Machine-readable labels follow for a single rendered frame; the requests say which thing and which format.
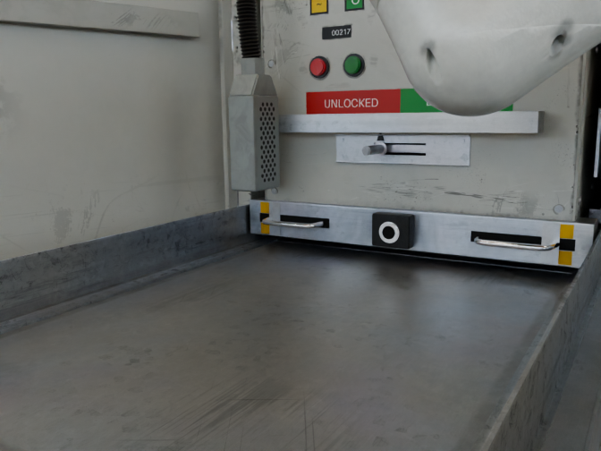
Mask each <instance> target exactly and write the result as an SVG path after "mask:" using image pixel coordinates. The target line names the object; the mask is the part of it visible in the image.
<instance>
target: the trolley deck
mask: <svg viewBox="0 0 601 451"><path fill-rule="evenodd" d="M570 276H571V274H568V273H560V272H552V271H544V270H535V269H527V268H512V267H504V266H496V265H487V264H479V263H471V262H463V261H455V260H440V259H431V258H423V257H415V256H407V255H399V254H391V253H383V252H374V251H359V250H351V249H343V248H335V247H326V246H318V245H310V244H302V243H287V242H278V241H276V242H273V243H269V244H266V245H263V246H261V247H258V248H256V249H253V250H250V251H245V252H243V253H240V254H237V255H234V256H232V257H229V258H226V259H223V260H219V261H216V262H213V263H210V264H207V265H205V266H202V267H199V268H194V269H192V270H190V271H187V272H184V273H181V274H179V275H176V276H173V277H168V278H166V279H163V280H160V281H157V282H155V283H152V284H149V285H144V286H142V287H139V288H136V289H133V290H130V291H128V292H125V293H122V294H118V295H116V296H113V297H110V298H107V299H104V300H102V301H99V302H94V303H91V304H89V305H86V306H83V307H80V308H78V309H75V310H72V311H67V312H65V313H62V314H59V315H56V316H54V317H51V318H48V319H44V320H41V321H39V322H36V323H33V324H30V325H28V326H25V327H22V328H17V329H15V330H12V331H9V332H6V333H3V334H1V335H0V451H470V449H471V448H472V446H473V444H474V442H475V441H476V439H477V437H478V435H479V433H480V431H482V429H483V427H484V425H485V424H486V422H487V419H488V418H489V416H490V414H491V412H492V411H493V410H494V408H495V406H496V404H497V402H498V401H499V399H500V397H501V395H502V394H503V392H504V390H505V389H506V387H507V385H508V384H509V382H510V380H511V378H512V376H513V374H514V372H515V371H516V370H517V368H518V367H519V365H520V363H521V361H522V359H523V357H524V355H525V354H526V352H527V351H528V349H529V347H530V345H531V344H532V342H533V340H534V338H535V337H536V335H537V333H538V331H539V330H540V328H541V326H542V325H543V323H544V321H545V320H546V317H547V315H548V314H549V312H550V310H551V309H552V308H553V306H554V304H555V302H556V300H557V298H558V297H559V295H560V293H561V291H562V290H563V288H564V286H565V285H566V283H567V281H568V280H569V278H570ZM600 439H601V290H600V293H599V295H598V297H597V302H596V304H595V307H594V310H593V311H592V314H591V317H590V320H589V322H588V326H587V329H586V331H585V334H584V337H583V338H582V341H581V344H580V348H579V350H578V353H577V356H576V358H575V361H574V363H573V365H572V368H571V373H570V375H569V378H568V380H567V383H566V385H565V388H564V391H563V394H562V397H561V400H560V402H559V404H558V407H557V410H556V412H555V415H554V418H553V421H552V424H551V427H550V429H549V431H548V434H547V437H546V441H545V444H544V446H543V448H542V451H598V449H599V444H600Z"/></svg>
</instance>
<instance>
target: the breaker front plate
mask: <svg viewBox="0 0 601 451"><path fill-rule="evenodd" d="M261 3H262V39H263V58H264V59H265V74H267V75H270V76H271V77H272V80H273V83H274V85H275V91H276V94H277V96H278V114H279V115H306V114H307V108H306V92H322V91H346V90H372V89H413V87H412V86H411V83H410V82H409V80H408V78H407V75H406V73H405V71H404V69H403V67H402V63H401V61H400V59H399V57H398V55H397V53H396V51H395V49H394V45H393V43H392V41H391V39H390V38H389V36H388V34H387V32H386V30H385V27H384V25H383V23H382V22H381V20H380V18H379V16H378V14H377V12H376V10H375V8H374V7H373V5H372V3H370V1H369V0H364V10H356V11H348V12H345V11H344V0H328V13H324V14H316V15H310V0H261ZM344 25H351V38H332V39H322V28H325V27H335V26H344ZM350 54H358V55H361V56H362V58H363V59H364V63H365V66H364V70H363V72H362V73H361V74H360V75H359V76H356V77H352V76H349V75H348V74H347V73H346V72H345V71H344V69H343V63H344V60H345V58H346V57H347V56H348V55H350ZM583 55H584V54H583ZM583 55H581V56H580V57H578V58H577V59H575V60H574V61H572V62H571V63H569V64H567V65H566V66H565V67H564V68H562V69H561V70H560V71H558V72H557V73H555V74H554V75H552V76H551V77H549V78H548V79H547V80H545V81H543V82H542V83H541V84H539V85H538V86H536V87H535V88H534V89H533V90H532V91H530V92H529V93H528V94H526V95H525V96H523V97H522V98H520V99H519V100H518V101H516V102H515V103H513V108H512V111H545V114H544V130H543V132H541V133H382V134H379V133H365V132H279V160H280V186H279V187H277V188H273V189H268V190H267V200H286V201H299V202H312V203H325V204H337V205H350V206H362V207H375V208H400V209H413V210H426V211H438V212H451V213H464V214H477V215H489V216H502V217H526V218H540V219H553V220H565V221H572V213H573V200H574V186H575V173H576V160H577V147H578V133H579V119H580V94H581V81H582V68H583ZM316 56H323V57H325V58H326V59H327V61H328V62H329V71H328V74H327V75H326V76H325V77H324V78H320V79H319V78H315V77H314V76H312V74H311V73H310V70H309V65H310V62H311V60H312V59H313V58H314V57H316ZM378 136H383V138H384V140H377V137H378ZM379 141H382V142H384V143H426V155H425V156H411V155H383V156H381V157H380V156H377V155H376V154H375V155H369V156H365V155H363V153H362V149H363V147H365V146H370V145H375V144H376V143H377V142H379Z"/></svg>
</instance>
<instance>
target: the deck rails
mask: <svg viewBox="0 0 601 451"><path fill-rule="evenodd" d="M276 241H277V239H274V238H266V237H263V234H252V233H251V232H250V204H248V205H243V206H239V207H235V208H229V209H224V210H220V211H216V212H212V213H208V214H204V215H200V216H195V217H188V218H184V219H181V220H176V221H173V222H168V223H164V224H161V225H153V226H149V227H145V228H141V229H137V230H133V231H129V232H125V233H120V234H114V235H109V236H106V237H101V238H97V239H94V240H89V241H86V242H81V243H74V244H70V245H66V246H62V247H58V248H54V249H50V250H46V251H39V252H34V253H31V254H26V255H22V256H19V257H14V258H10V259H6V260H0V335H1V334H3V333H6V332H9V331H12V330H15V329H17V328H22V327H25V326H28V325H30V324H33V323H36V322H39V321H41V320H44V319H48V318H51V317H54V316H56V315H59V314H62V313H65V312H67V311H72V310H75V309H78V308H80V307H83V306H86V305H89V304H91V303H94V302H99V301H102V300H104V299H107V298H110V297H113V296H116V295H118V294H122V293H125V292H128V291H130V290H133V289H136V288H139V287H142V286H144V285H149V284H152V283H155V282H157V281H160V280H163V279H166V278H168V277H173V276H176V275H179V274H181V273H184V272H187V271H190V270H192V269H194V268H199V267H202V266H205V265H207V264H210V263H213V262H216V261H219V260H223V259H226V258H229V257H232V256H234V255H237V254H240V253H243V252H245V251H250V250H253V249H256V248H258V247H261V246H263V245H266V244H269V243H273V242H276ZM600 290H601V230H600V232H599V234H598V236H597V238H596V240H595V241H594V243H593V245H592V246H591V248H590V250H589V252H588V255H587V256H586V258H585V259H584V261H583V263H582V265H581V266H580V269H579V271H573V272H572V274H571V276H570V278H569V280H568V281H567V283H566V285H565V286H564V288H563V290H562V291H561V293H560V295H559V297H558V298H557V300H556V302H555V304H554V306H553V308H552V309H551V310H550V312H549V314H548V315H547V317H546V320H545V321H544V323H543V325H542V326H541V328H540V330H539V331H538V333H537V335H536V337H535V338H534V340H533V342H532V344H531V345H530V347H529V349H528V351H527V352H526V354H525V355H524V357H523V359H522V361H521V363H520V365H519V367H518V368H517V370H516V371H515V372H514V374H513V376H512V378H511V380H510V382H509V384H508V385H507V387H506V389H505V390H504V392H503V394H502V395H501V397H500V399H499V401H498V402H497V404H496V406H495V408H494V410H493V411H492V412H491V414H490V416H489V418H488V419H487V422H486V424H485V425H484V427H483V429H482V431H480V433H479V435H478V437H477V439H476V441H475V442H474V444H473V446H472V448H471V449H470V451H542V448H543V446H544V444H545V441H546V437H547V434H548V431H549V429H550V427H551V424H552V421H553V418H554V415H555V412H556V410H557V407H558V404H559V402H560V400H561V397H562V394H563V391H564V388H565V385H566V383H567V380H568V378H569V375H570V373H571V368H572V365H573V363H574V361H575V358H576V356H577V353H578V350H579V348H580V344H581V341H582V338H583V337H584V334H585V331H586V329H587V326H588V322H589V320H590V317H591V314H592V311H593V310H594V307H595V304H596V302H597V297H598V295H599V293H600Z"/></svg>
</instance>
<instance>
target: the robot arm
mask: <svg viewBox="0 0 601 451"><path fill-rule="evenodd" d="M369 1H370V3H372V5H373V7H374V8H375V10H376V12H377V14H378V16H379V18H380V20H381V22H382V23H383V25H384V27H385V30H386V32H387V34H388V36H389V38H390V39H391V41H392V43H393V45H394V49H395V51H396V53H397V55H398V57H399V59H400V61H401V63H402V67H403V69H404V71H405V73H406V75H407V78H408V80H409V82H410V83H411V86H412V87H413V88H414V89H415V90H416V92H417V93H418V94H419V95H420V96H421V97H422V98H423V99H424V100H425V101H426V102H428V103H429V104H430V105H431V106H433V107H435V108H437V109H438V110H441V111H443V112H445V113H447V114H450V115H458V116H468V117H471V116H482V115H490V114H493V113H495V112H498V111H500V110H503V109H505V108H507V107H508V106H510V105H512V104H513V103H515V102H516V101H518V100H519V99H520V98H522V97H523V96H525V95H526V94H528V93H529V92H530V91H532V90H533V89H534V88H535V87H536V86H538V85H539V84H541V83H542V82H543V81H545V80H547V79H548V78H549V77H551V76H552V75H554V74H555V73H557V72H558V71H560V70H561V69H562V68H564V67H565V66H566V65H567V64H569V63H571V62H572V61H574V60H575V59H577V58H578V57H580V56H581V55H583V54H585V53H586V52H588V51H589V50H590V49H591V48H592V47H594V46H596V45H597V44H599V43H600V42H601V0H369Z"/></svg>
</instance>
